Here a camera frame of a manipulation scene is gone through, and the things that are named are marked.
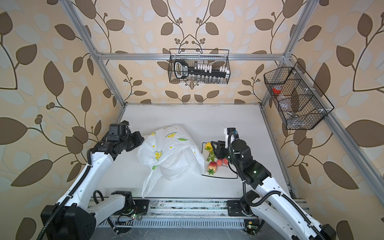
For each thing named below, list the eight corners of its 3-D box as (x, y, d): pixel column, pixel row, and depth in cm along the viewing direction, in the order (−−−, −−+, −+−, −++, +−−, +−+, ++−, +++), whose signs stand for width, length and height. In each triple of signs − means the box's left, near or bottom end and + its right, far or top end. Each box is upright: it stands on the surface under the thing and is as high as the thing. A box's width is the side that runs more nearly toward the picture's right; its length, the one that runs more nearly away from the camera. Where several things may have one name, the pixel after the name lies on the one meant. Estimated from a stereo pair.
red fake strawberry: (207, 174, 85) (208, 172, 83) (207, 164, 89) (207, 161, 87) (216, 174, 85) (217, 172, 83) (215, 164, 89) (216, 161, 87)
